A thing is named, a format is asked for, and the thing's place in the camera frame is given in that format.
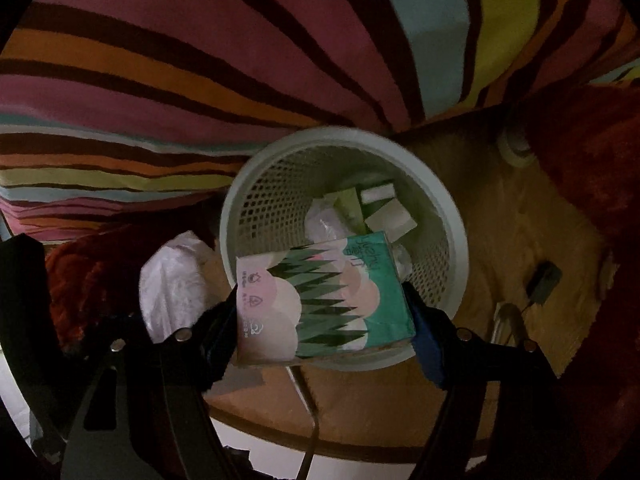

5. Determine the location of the white plastic bag front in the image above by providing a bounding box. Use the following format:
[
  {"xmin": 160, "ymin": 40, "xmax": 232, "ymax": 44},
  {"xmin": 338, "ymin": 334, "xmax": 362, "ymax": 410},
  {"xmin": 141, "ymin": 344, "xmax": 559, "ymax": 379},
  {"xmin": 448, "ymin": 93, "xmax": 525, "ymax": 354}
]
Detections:
[{"xmin": 139, "ymin": 231, "xmax": 227, "ymax": 344}]

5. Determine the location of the green pink tissue pack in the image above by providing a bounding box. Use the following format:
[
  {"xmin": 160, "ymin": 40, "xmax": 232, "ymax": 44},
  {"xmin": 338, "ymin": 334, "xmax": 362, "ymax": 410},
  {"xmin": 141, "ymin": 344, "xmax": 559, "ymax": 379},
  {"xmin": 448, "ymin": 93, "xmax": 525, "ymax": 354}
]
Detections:
[{"xmin": 235, "ymin": 232, "xmax": 416, "ymax": 366}]

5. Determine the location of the paper ball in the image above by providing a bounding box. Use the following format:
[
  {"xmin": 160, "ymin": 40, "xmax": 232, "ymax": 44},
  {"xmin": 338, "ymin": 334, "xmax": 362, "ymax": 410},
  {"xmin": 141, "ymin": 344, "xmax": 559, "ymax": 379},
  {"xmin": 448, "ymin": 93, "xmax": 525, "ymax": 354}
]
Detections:
[{"xmin": 304, "ymin": 200, "xmax": 355, "ymax": 243}]

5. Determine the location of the white mesh trash basket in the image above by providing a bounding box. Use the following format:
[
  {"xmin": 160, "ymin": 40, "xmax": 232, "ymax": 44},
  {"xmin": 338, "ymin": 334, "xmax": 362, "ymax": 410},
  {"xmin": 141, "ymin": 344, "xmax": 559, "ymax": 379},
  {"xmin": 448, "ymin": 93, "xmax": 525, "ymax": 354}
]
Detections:
[{"xmin": 220, "ymin": 128, "xmax": 469, "ymax": 372}]

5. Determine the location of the red rug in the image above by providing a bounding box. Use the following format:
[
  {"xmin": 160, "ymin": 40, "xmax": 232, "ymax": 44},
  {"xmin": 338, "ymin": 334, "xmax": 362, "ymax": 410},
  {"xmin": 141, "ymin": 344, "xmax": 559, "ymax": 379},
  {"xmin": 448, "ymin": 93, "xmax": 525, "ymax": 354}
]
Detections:
[{"xmin": 44, "ymin": 81, "xmax": 640, "ymax": 480}]

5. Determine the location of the striped bed sheet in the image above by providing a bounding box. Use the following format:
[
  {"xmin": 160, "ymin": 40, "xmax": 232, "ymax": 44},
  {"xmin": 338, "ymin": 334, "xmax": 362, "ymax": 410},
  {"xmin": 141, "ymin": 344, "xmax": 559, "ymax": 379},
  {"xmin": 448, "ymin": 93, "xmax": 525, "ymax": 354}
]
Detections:
[{"xmin": 1, "ymin": 0, "xmax": 639, "ymax": 242}]

